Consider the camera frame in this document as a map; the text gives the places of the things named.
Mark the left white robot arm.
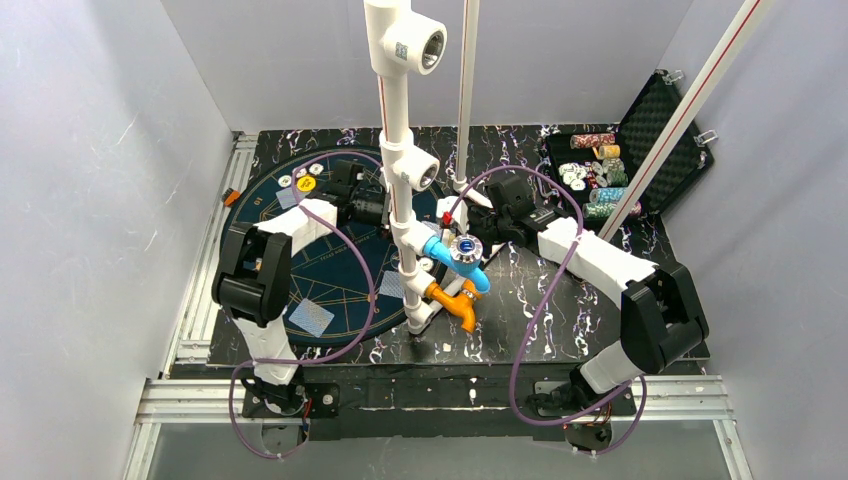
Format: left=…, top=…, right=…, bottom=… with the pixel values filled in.
left=211, top=160, right=385, bottom=386

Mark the red chip row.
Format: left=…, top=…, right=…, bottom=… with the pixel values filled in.
left=569, top=132, right=616, bottom=149

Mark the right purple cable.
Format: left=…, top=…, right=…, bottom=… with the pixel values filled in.
left=442, top=164, right=649, bottom=456

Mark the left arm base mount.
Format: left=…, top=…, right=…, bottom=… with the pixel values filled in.
left=239, top=378, right=340, bottom=419

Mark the aluminium frame rail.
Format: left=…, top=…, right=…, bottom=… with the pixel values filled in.
left=126, top=128, right=751, bottom=479

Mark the round blue poker mat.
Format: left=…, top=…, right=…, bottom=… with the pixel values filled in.
left=223, top=146, right=406, bottom=347

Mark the light blue chip row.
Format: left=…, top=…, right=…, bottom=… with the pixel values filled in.
left=589, top=187, right=627, bottom=204

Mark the black chip case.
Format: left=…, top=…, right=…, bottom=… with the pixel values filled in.
left=542, top=70, right=714, bottom=227

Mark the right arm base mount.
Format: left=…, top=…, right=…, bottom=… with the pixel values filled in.
left=525, top=381, right=644, bottom=456

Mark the loose white chips pile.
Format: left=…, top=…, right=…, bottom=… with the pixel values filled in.
left=557, top=161, right=608, bottom=191

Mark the white PVC pipe frame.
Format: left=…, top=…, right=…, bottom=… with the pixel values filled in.
left=364, top=1, right=773, bottom=334

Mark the yellow chip stack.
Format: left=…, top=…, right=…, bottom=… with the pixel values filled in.
left=596, top=144, right=621, bottom=159

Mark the green pink chip row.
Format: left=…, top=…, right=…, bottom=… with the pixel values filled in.
left=582, top=202, right=642, bottom=219

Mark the purple cable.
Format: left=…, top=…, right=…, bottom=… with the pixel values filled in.
left=228, top=150, right=377, bottom=461
left=442, top=164, right=649, bottom=456

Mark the yellow button chip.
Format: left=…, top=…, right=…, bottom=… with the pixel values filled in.
left=296, top=175, right=317, bottom=193

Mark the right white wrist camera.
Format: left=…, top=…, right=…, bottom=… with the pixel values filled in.
left=436, top=196, right=468, bottom=235

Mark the orange black clamp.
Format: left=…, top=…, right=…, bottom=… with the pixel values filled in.
left=221, top=188, right=241, bottom=208

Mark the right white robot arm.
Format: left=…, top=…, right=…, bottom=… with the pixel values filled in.
left=468, top=176, right=709, bottom=402

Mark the blue back card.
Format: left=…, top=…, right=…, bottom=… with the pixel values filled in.
left=289, top=298, right=335, bottom=338
left=378, top=270, right=404, bottom=299
left=276, top=188, right=297, bottom=211

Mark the green chip stack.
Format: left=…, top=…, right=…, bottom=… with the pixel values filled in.
left=602, top=158, right=629, bottom=187

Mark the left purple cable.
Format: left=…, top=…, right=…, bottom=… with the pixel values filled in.
left=228, top=150, right=377, bottom=461

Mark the blue pipe valve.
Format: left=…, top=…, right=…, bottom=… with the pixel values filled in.
left=422, top=234, right=491, bottom=294

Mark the orange pipe valve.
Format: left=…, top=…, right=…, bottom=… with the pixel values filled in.
left=425, top=280, right=483, bottom=334

